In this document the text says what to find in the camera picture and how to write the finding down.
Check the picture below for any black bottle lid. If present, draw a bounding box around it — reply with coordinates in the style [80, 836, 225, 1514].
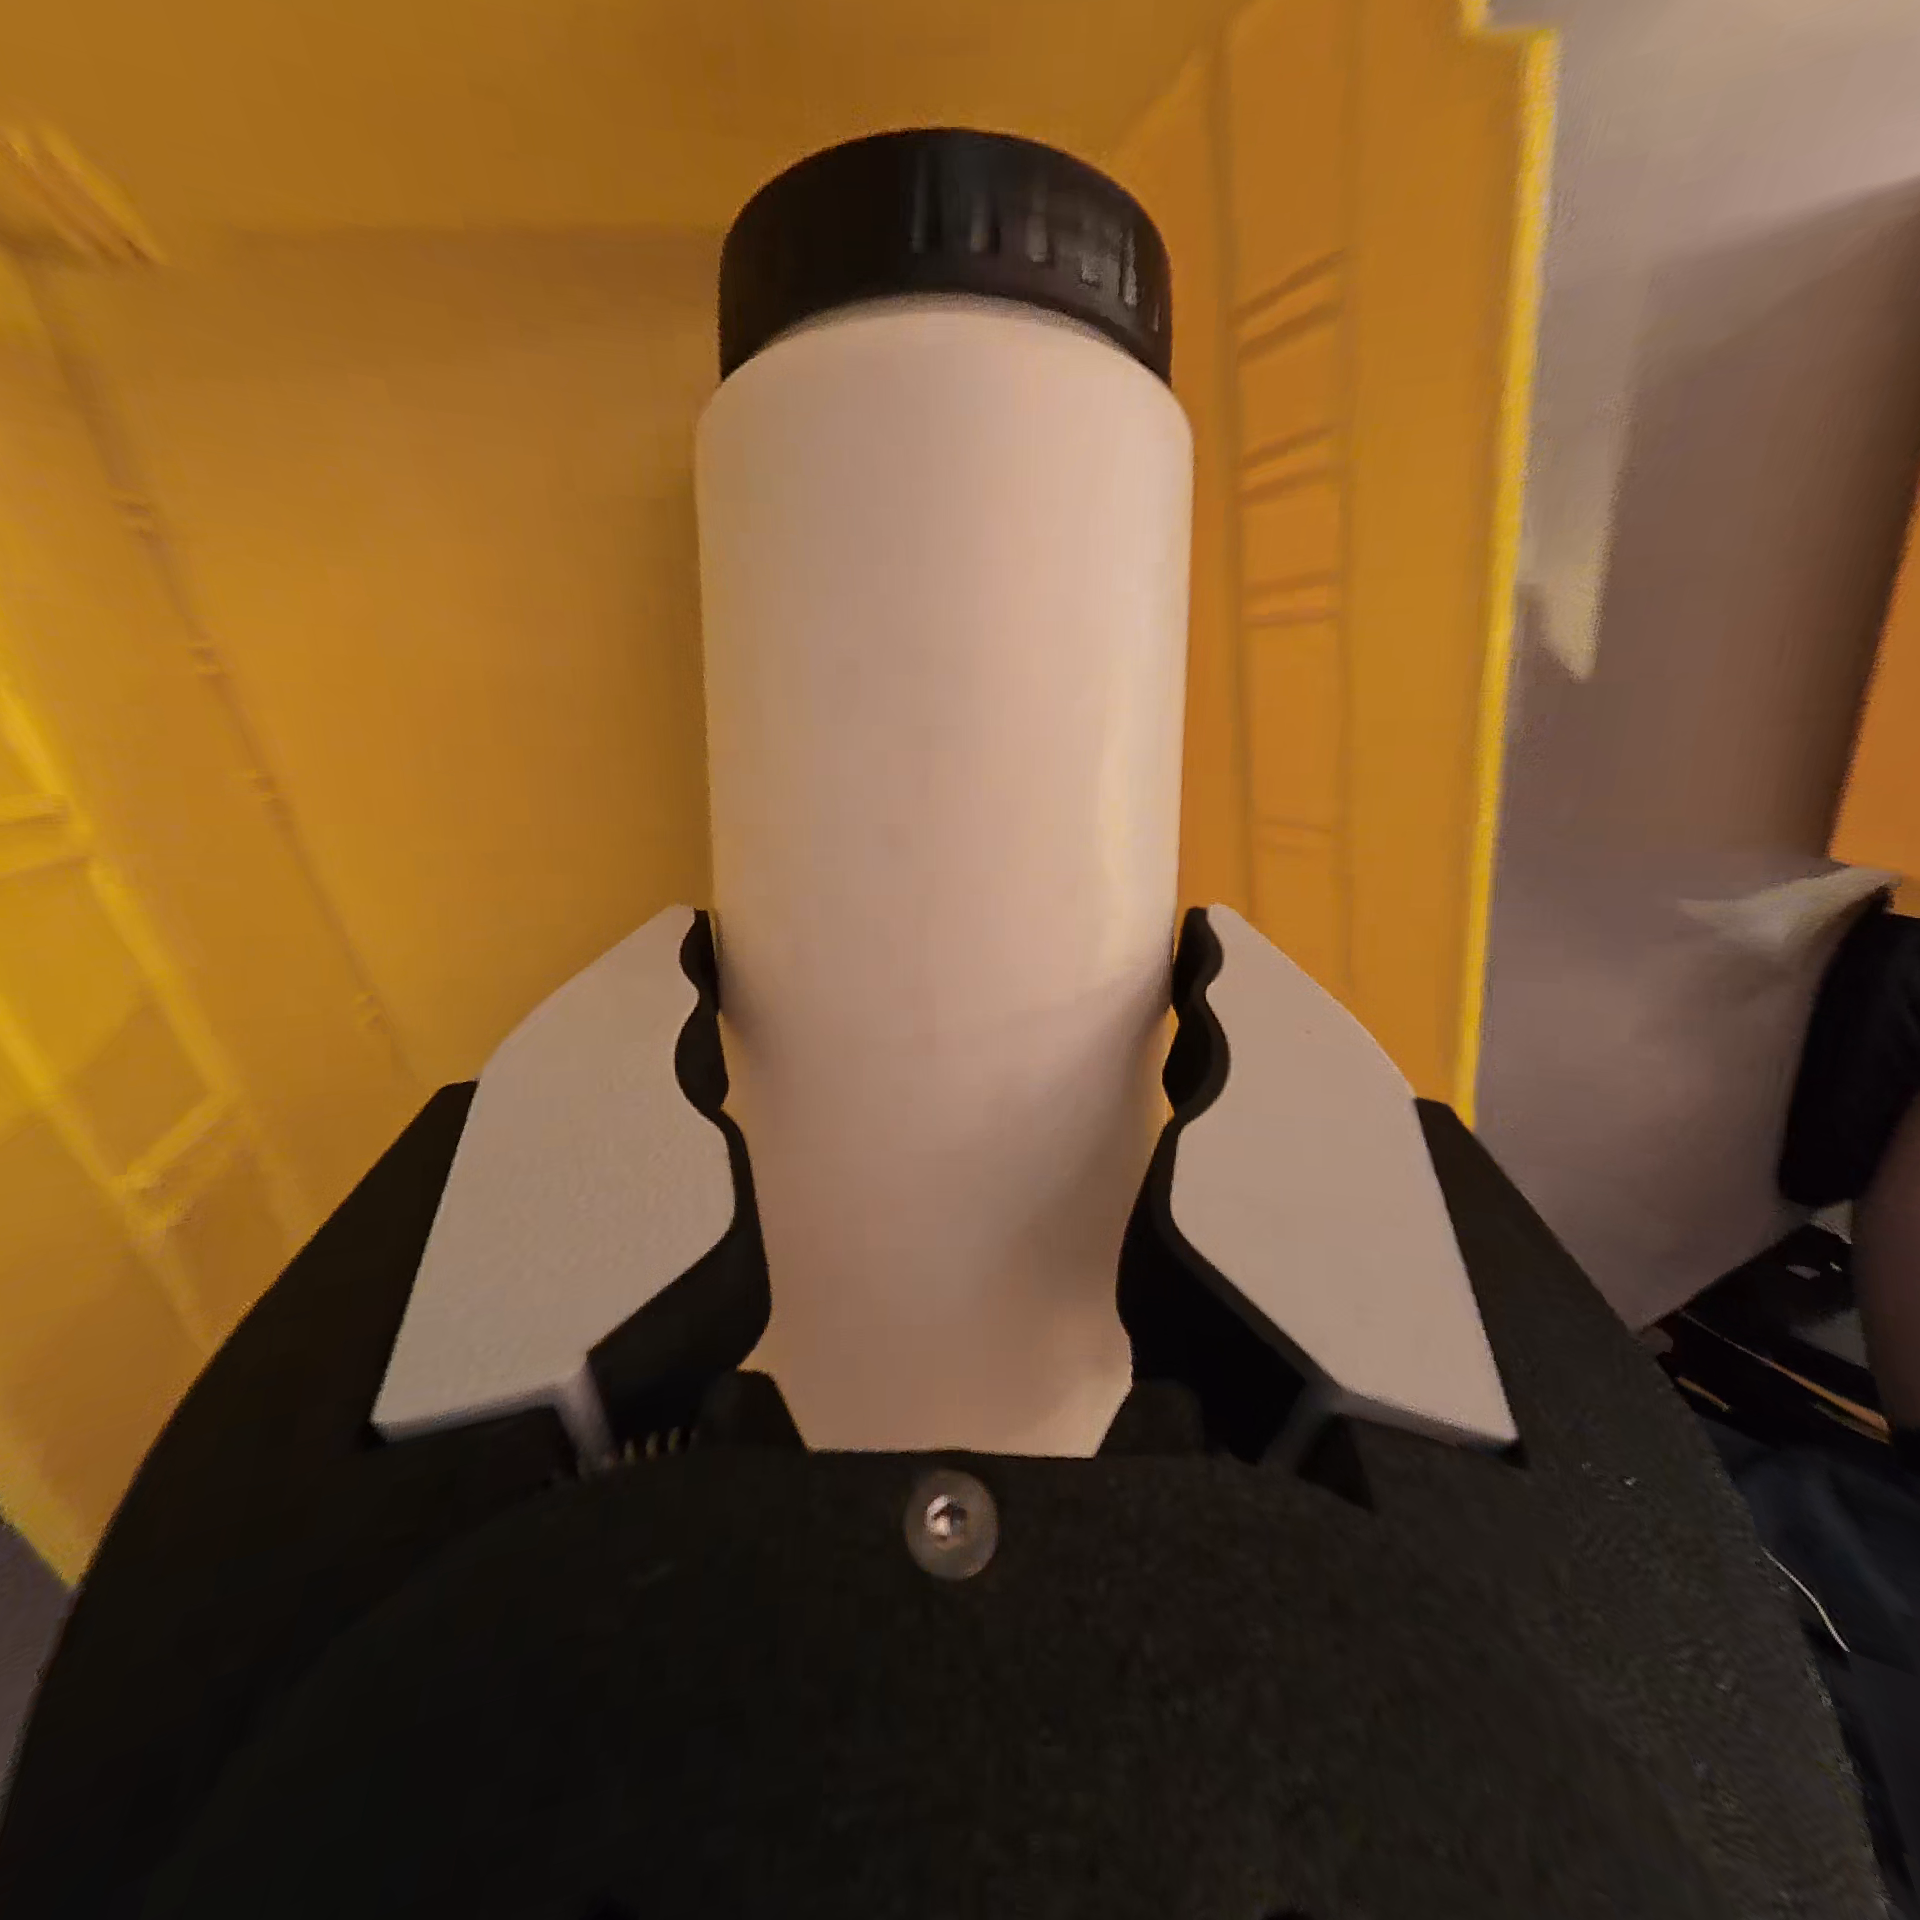
[713, 128, 1170, 382]

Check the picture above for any white plastic bottle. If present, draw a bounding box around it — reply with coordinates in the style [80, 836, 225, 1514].
[694, 300, 1195, 1452]

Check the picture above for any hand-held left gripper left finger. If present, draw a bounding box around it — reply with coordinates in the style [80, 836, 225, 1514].
[375, 910, 775, 1468]

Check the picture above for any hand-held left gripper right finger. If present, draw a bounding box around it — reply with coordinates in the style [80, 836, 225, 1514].
[1118, 910, 1517, 1468]

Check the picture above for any yellow plastic bin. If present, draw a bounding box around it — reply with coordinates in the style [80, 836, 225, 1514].
[0, 0, 1564, 1588]
[1830, 494, 1920, 910]

